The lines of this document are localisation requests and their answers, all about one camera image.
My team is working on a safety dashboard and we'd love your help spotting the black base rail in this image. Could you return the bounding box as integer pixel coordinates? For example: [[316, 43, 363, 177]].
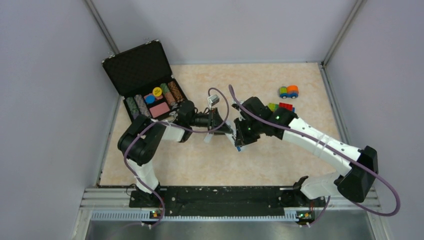
[[129, 186, 326, 217]]

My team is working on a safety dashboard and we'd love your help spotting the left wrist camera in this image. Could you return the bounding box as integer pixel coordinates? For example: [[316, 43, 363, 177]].
[[207, 94, 220, 108]]

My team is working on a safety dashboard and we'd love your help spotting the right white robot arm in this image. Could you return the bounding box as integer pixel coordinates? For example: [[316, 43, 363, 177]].
[[232, 97, 378, 206]]

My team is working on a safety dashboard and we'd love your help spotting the black poker chip case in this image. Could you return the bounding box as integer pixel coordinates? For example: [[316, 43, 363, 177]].
[[101, 39, 187, 122]]

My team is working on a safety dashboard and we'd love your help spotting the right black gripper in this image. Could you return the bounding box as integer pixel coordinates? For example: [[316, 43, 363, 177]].
[[234, 116, 264, 147]]

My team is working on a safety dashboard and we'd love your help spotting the lego brick truck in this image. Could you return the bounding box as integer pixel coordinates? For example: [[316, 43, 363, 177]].
[[267, 102, 295, 112]]

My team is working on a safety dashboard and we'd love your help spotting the brown poker chip stack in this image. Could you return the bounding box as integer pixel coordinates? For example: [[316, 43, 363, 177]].
[[167, 81, 184, 103]]

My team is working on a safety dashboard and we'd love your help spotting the green poker chip stack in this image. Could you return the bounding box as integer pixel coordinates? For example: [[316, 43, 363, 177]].
[[125, 97, 140, 120]]

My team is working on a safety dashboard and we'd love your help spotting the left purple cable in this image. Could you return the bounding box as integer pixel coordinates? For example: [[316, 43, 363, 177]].
[[123, 87, 231, 228]]

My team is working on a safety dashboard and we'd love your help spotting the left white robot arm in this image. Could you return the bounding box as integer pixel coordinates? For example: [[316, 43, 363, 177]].
[[117, 100, 234, 207]]

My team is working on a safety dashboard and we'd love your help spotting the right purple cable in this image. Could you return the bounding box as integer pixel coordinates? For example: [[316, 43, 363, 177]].
[[228, 84, 401, 226]]

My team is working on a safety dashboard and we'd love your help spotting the white remote control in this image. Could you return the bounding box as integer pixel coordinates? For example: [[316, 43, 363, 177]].
[[225, 133, 244, 152]]

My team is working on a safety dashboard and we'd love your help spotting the orange blue toy car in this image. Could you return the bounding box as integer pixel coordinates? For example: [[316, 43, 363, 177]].
[[278, 85, 299, 99]]

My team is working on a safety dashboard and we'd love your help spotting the yellow poker chip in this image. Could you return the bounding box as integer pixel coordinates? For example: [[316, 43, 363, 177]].
[[152, 87, 163, 98]]

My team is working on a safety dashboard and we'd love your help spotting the blue poker chip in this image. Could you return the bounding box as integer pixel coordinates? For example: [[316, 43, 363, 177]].
[[144, 94, 156, 104]]

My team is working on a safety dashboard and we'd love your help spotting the purple grey chip stack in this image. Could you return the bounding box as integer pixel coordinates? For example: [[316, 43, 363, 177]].
[[134, 94, 151, 118]]

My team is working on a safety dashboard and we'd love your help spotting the green pink chip stack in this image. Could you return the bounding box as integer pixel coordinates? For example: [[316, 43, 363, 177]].
[[160, 83, 177, 107]]

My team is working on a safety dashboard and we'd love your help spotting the pink card deck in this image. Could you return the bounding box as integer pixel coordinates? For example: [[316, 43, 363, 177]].
[[149, 102, 170, 118]]

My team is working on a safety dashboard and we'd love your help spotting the purple cable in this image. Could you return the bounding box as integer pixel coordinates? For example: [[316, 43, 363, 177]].
[[123, 87, 231, 228], [228, 84, 401, 226]]

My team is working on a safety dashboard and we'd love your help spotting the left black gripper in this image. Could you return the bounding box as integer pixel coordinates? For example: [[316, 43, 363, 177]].
[[188, 107, 233, 136]]

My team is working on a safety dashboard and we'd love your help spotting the white battery cover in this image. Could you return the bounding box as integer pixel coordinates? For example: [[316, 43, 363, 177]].
[[203, 133, 214, 144]]

